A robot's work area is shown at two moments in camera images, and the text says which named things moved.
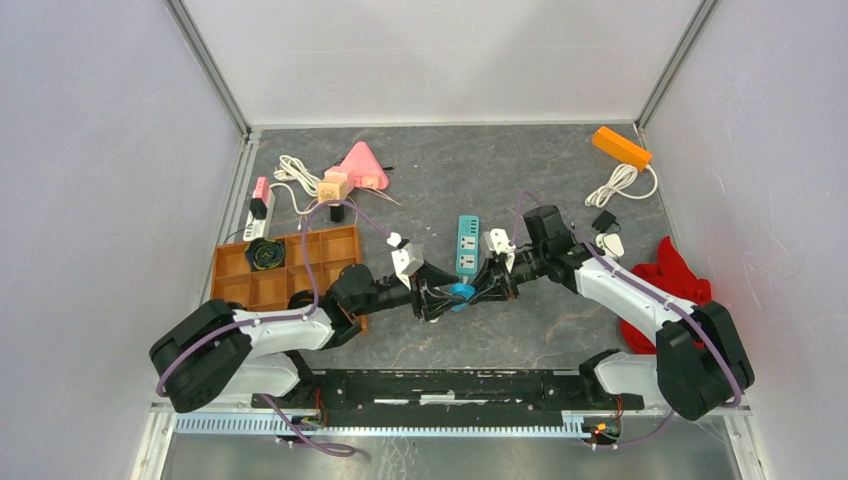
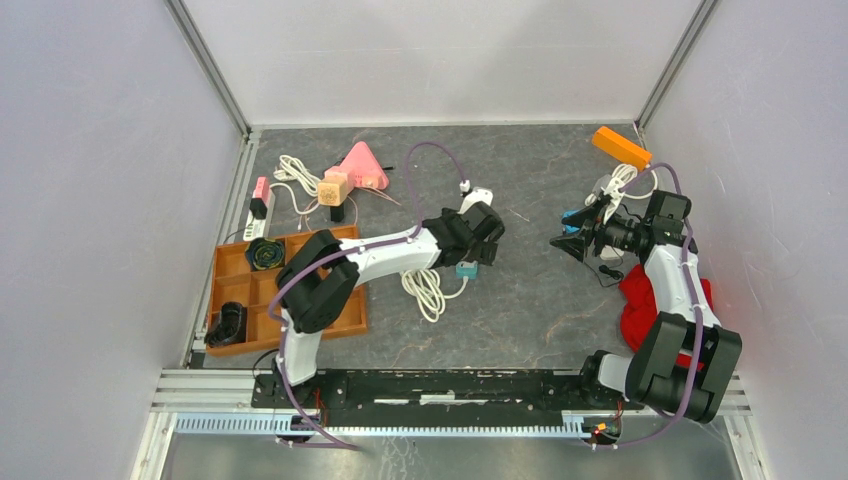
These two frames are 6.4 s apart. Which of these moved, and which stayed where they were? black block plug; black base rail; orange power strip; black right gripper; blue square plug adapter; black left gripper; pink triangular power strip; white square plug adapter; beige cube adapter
Moved: black left gripper; black right gripper; blue square plug adapter
Stayed: black base rail; pink triangular power strip; beige cube adapter; white square plug adapter; black block plug; orange power strip
